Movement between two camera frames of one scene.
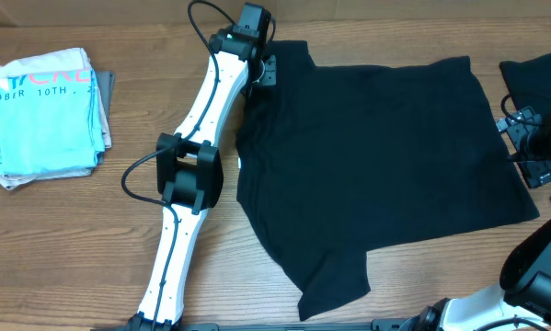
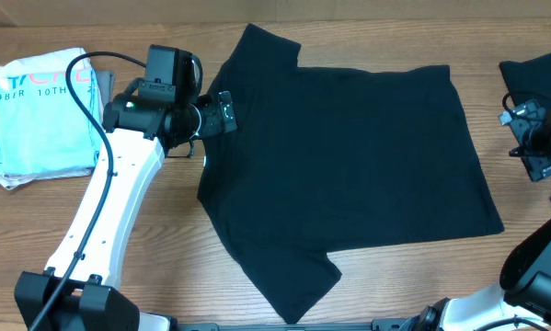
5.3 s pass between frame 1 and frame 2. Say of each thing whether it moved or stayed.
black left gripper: moved
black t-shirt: moved
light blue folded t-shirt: stayed
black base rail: stayed
